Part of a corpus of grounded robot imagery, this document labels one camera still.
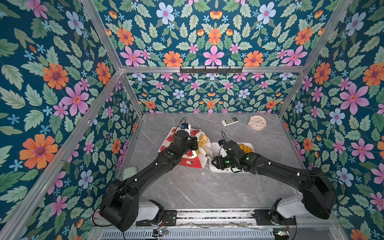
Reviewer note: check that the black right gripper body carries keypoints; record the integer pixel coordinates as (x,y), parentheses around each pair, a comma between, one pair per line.
(225,162)

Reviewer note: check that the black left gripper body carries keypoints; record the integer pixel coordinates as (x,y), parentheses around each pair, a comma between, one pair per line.
(191,144)

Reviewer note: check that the yellow fake croissant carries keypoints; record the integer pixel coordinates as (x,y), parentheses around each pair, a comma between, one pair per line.
(245,148)

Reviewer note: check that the long twisted fake bread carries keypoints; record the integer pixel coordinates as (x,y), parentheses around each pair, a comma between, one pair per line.
(202,139)

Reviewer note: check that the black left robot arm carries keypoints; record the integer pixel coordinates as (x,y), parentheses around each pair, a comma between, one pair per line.
(120,206)

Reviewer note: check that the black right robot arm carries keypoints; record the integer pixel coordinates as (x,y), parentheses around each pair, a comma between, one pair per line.
(316,196)

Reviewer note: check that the white rectangular tray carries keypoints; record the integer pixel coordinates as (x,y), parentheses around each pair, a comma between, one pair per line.
(215,148)

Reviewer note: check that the white remote control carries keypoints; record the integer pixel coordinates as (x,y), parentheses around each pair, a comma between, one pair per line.
(230,121)

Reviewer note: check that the pink round alarm clock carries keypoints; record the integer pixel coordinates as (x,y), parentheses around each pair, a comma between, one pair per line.
(257,123)

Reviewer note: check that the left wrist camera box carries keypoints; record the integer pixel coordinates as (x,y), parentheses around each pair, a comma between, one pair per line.
(186,127)

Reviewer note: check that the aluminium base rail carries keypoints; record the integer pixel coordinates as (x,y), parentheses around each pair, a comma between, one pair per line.
(245,218)

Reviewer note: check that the black wall hook bar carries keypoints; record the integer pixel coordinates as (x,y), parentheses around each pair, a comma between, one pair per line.
(210,70)

